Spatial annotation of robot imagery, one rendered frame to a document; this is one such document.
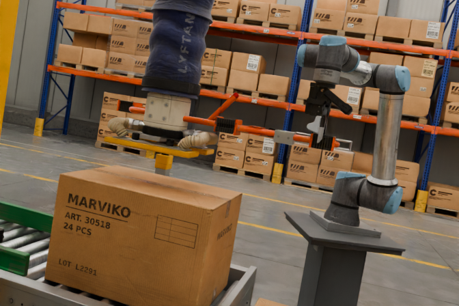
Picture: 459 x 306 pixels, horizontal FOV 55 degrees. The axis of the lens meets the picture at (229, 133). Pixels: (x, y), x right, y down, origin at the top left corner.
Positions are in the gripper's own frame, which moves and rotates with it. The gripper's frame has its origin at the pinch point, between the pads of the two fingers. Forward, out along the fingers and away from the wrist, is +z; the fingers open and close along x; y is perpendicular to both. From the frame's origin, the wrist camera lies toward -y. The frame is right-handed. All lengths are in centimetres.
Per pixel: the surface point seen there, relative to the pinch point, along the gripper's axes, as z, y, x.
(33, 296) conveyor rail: 66, 80, 37
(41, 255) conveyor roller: 68, 105, 3
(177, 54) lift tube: -22, 55, 10
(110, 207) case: 36, 66, 21
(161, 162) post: 26, 79, -44
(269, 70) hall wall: -114, 200, -831
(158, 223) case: 37, 47, 21
